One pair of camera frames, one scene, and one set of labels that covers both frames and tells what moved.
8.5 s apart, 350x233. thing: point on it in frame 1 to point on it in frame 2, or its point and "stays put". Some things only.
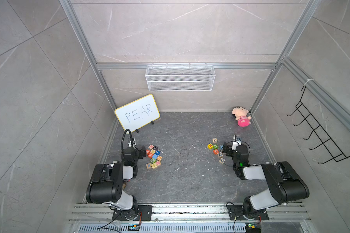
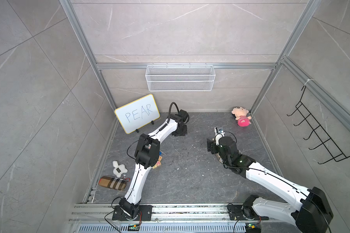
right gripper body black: (229, 152) to (215, 149)
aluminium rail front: (103, 212) stays put
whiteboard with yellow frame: (138, 113) stays put
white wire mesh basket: (180, 78) stays put
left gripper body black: (140, 155) to (183, 131)
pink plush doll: (241, 115) stays put
